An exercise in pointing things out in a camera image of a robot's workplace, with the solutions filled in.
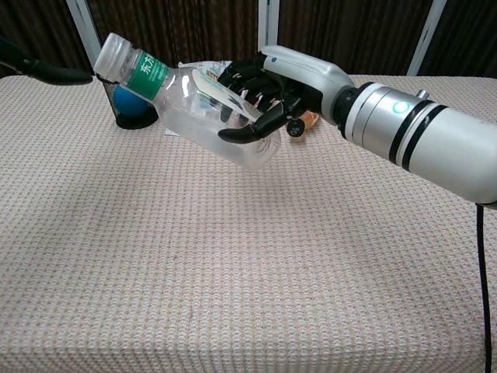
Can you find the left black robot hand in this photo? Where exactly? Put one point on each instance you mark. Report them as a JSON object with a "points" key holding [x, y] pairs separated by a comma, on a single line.
{"points": [[54, 74]]}

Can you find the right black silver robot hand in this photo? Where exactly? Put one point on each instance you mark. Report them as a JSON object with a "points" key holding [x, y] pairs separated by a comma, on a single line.
{"points": [[306, 81]]}

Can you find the translucent white bottle cap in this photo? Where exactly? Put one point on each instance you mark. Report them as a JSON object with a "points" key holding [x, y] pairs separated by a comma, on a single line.
{"points": [[112, 54]]}

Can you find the transparent plastic water bottle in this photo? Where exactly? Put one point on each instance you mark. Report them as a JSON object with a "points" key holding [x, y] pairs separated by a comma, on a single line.
{"points": [[186, 112]]}

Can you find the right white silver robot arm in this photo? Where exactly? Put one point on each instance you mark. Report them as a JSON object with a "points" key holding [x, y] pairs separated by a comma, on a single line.
{"points": [[435, 140]]}

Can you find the orange tea bottle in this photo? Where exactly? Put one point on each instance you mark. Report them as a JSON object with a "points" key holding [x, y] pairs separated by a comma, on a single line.
{"points": [[297, 127]]}

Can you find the blue ball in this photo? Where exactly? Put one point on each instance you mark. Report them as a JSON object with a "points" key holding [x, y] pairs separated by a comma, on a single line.
{"points": [[130, 102]]}

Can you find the black mesh pen holder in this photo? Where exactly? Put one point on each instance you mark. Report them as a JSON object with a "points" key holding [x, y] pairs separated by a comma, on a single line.
{"points": [[134, 121]]}

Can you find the white green snack bag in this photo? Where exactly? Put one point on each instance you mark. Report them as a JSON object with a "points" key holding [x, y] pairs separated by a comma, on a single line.
{"points": [[202, 66]]}

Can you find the dark brown curtain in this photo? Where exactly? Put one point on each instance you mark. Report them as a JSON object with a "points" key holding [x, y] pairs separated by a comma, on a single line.
{"points": [[174, 23]]}

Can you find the beige woven tablecloth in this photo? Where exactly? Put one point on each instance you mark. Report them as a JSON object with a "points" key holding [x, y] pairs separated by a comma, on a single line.
{"points": [[194, 252]]}

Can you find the white frame post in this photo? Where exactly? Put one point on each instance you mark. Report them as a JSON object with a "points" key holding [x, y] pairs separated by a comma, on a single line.
{"points": [[427, 35], [83, 27], [268, 23]]}

